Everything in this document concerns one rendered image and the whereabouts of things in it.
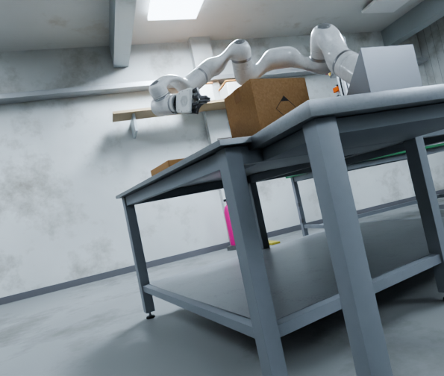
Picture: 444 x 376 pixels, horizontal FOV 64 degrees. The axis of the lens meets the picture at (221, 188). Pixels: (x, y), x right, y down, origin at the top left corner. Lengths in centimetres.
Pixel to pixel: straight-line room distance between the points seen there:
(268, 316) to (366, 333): 36
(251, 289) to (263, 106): 76
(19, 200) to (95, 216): 91
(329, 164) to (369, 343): 42
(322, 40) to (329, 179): 102
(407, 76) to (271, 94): 52
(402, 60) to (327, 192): 86
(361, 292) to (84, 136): 448
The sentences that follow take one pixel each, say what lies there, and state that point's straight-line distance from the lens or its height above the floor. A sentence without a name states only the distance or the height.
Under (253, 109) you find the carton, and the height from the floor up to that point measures 100.
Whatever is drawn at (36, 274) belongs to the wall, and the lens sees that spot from 500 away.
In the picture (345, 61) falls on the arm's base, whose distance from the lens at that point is 169.
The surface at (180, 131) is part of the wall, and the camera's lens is 516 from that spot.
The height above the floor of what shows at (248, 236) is 52.
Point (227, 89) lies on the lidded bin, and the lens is 500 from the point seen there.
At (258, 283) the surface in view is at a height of 37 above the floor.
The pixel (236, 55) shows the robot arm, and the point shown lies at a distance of 180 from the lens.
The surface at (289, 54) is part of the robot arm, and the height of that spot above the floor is 126.
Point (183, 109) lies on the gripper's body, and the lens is 153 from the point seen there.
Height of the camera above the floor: 64
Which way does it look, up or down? 2 degrees up
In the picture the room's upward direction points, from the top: 12 degrees counter-clockwise
